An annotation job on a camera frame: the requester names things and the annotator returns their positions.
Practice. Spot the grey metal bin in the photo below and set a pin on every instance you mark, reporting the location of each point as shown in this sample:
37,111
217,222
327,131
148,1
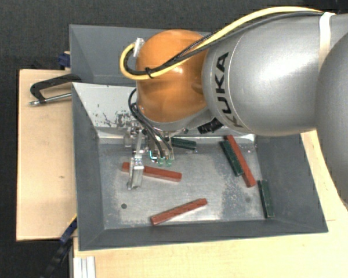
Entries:
191,195

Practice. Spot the red-brown flat block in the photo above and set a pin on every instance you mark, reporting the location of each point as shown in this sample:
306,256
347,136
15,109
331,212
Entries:
162,173
245,165
178,211

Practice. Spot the dark green flat block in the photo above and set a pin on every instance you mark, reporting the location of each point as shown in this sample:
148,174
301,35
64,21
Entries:
231,158
184,143
266,198

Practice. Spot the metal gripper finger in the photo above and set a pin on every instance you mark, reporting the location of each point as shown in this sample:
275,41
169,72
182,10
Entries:
130,181
138,172

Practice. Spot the black cylinder on white bracket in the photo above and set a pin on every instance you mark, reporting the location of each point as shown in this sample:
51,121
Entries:
210,127

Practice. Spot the brown cardboard board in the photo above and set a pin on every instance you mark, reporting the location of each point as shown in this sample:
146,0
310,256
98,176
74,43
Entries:
45,155

